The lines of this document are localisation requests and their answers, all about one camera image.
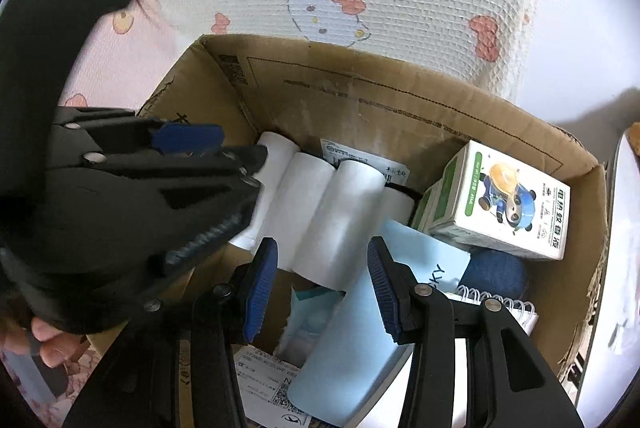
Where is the white round table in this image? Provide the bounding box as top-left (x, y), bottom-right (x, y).
top-left (574, 127), bottom-right (640, 411)

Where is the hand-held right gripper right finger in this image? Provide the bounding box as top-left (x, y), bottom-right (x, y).
top-left (366, 237), bottom-right (586, 428)

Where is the white spiral notebook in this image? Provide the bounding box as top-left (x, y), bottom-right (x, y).
top-left (440, 284), bottom-right (542, 340)

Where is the brown cardboard box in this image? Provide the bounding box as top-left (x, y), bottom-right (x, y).
top-left (90, 34), bottom-right (609, 428)

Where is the pale blue tissue pack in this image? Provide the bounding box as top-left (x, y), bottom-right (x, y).
top-left (274, 287), bottom-right (347, 370)

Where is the person's left hand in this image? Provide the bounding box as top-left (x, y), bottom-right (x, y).
top-left (0, 305), bottom-right (92, 370)

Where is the green white carton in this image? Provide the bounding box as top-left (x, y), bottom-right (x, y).
top-left (409, 179), bottom-right (452, 235)
top-left (429, 139), bottom-right (572, 262)

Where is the blue denim pouch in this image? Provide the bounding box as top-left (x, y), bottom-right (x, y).
top-left (456, 247), bottom-right (532, 305)

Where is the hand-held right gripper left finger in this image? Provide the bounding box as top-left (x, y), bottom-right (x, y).
top-left (62, 237), bottom-right (280, 428)

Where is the pink printed blanket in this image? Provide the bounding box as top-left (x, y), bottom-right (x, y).
top-left (59, 0), bottom-right (202, 119)

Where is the white paper roll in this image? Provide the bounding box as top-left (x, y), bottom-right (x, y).
top-left (276, 152), bottom-right (337, 275)
top-left (234, 132), bottom-right (299, 255)
top-left (294, 159), bottom-right (387, 293)
top-left (381, 184), bottom-right (417, 229)

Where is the light blue packet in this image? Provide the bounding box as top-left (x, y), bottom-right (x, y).
top-left (289, 219), bottom-right (472, 428)

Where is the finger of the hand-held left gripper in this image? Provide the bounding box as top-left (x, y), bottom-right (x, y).
top-left (82, 144), bottom-right (269, 279)
top-left (52, 106), bottom-right (224, 159)

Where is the pink floral bedding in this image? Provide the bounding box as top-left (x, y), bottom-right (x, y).
top-left (0, 347), bottom-right (93, 428)

